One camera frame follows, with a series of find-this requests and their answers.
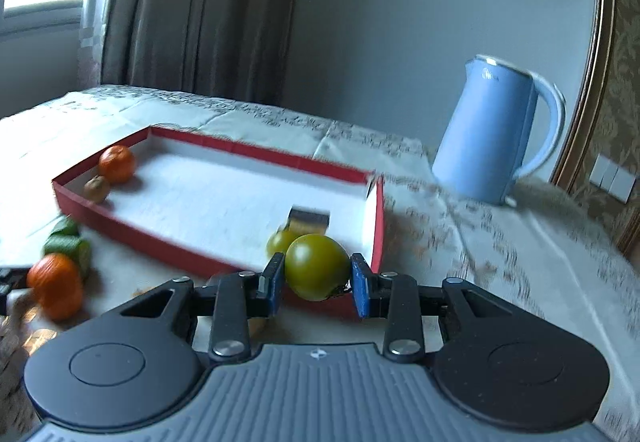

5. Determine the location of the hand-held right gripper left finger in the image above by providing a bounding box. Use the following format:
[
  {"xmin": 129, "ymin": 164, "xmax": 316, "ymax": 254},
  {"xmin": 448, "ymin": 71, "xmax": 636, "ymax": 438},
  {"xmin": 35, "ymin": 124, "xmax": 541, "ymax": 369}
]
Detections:
[{"xmin": 120, "ymin": 252, "xmax": 286, "ymax": 364}]

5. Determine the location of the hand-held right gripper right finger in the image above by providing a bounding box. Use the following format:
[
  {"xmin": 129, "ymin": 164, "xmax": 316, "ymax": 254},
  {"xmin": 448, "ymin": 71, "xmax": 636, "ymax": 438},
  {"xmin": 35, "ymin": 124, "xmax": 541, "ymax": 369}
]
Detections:
[{"xmin": 350, "ymin": 252, "xmax": 522, "ymax": 365}]

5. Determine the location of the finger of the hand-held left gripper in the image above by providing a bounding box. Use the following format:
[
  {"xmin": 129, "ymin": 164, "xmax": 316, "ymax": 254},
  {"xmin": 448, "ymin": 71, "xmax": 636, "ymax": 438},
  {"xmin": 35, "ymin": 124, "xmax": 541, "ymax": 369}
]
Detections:
[{"xmin": 0, "ymin": 266, "xmax": 32, "ymax": 317}]

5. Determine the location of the green tomato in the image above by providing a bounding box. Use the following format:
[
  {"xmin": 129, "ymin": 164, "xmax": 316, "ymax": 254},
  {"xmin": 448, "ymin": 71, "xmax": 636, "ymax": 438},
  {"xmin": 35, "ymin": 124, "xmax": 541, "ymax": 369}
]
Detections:
[
  {"xmin": 283, "ymin": 233, "xmax": 353, "ymax": 303},
  {"xmin": 265, "ymin": 229, "xmax": 302, "ymax": 259}
]

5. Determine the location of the dark cake block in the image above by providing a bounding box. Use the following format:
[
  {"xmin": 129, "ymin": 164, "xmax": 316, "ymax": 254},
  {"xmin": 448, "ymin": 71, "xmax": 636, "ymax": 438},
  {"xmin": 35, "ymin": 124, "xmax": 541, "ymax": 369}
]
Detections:
[{"xmin": 282, "ymin": 205, "xmax": 332, "ymax": 236}]

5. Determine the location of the red cardboard box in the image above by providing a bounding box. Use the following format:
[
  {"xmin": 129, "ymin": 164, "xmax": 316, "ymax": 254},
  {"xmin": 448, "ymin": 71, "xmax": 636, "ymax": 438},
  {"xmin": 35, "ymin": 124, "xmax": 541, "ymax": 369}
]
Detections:
[{"xmin": 52, "ymin": 124, "xmax": 386, "ymax": 321}]

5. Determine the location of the small brown fruit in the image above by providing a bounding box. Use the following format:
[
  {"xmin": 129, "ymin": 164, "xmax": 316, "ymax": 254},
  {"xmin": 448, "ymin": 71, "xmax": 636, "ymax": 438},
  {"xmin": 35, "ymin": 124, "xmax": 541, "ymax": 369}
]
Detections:
[{"xmin": 82, "ymin": 175, "xmax": 112, "ymax": 203}]

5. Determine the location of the orange mandarin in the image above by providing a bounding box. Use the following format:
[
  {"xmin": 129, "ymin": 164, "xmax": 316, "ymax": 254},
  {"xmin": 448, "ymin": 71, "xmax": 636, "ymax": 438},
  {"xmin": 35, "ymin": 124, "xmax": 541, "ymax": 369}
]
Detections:
[
  {"xmin": 97, "ymin": 145, "xmax": 137, "ymax": 185},
  {"xmin": 26, "ymin": 253, "xmax": 85, "ymax": 322}
]

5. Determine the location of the green cucumber piece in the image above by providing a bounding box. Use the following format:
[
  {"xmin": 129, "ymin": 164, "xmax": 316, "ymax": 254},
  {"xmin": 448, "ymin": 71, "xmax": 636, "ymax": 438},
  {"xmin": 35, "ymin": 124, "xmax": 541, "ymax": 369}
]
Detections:
[
  {"xmin": 49, "ymin": 217, "xmax": 82, "ymax": 239},
  {"xmin": 43, "ymin": 234, "xmax": 94, "ymax": 279}
]

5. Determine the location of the embroidered cream tablecloth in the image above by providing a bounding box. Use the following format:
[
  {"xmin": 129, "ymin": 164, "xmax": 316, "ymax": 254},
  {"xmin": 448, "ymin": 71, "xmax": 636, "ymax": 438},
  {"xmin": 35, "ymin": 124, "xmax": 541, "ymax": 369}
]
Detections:
[{"xmin": 0, "ymin": 84, "xmax": 640, "ymax": 442}]

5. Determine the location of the blue electric kettle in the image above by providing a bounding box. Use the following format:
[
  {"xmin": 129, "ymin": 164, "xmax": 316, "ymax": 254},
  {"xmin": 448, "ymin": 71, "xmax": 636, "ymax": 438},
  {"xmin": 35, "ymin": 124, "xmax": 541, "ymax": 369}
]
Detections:
[{"xmin": 430, "ymin": 54, "xmax": 567, "ymax": 207}]

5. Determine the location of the brown patterned curtain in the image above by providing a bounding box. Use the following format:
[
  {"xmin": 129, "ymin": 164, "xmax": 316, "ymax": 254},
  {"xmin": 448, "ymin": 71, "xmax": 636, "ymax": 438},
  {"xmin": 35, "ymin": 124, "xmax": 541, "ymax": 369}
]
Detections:
[{"xmin": 77, "ymin": 0, "xmax": 312, "ymax": 109}]

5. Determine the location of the gold framed wallpaper panel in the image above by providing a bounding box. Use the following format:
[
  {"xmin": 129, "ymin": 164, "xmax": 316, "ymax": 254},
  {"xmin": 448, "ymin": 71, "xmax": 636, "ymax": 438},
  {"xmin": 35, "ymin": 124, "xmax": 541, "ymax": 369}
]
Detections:
[{"xmin": 550, "ymin": 0, "xmax": 640, "ymax": 268}]

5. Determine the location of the white wall light switch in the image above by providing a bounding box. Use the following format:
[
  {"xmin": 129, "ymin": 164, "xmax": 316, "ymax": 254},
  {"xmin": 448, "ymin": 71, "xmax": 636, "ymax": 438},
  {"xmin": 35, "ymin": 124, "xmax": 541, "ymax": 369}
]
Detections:
[{"xmin": 588, "ymin": 154, "xmax": 636, "ymax": 202}]

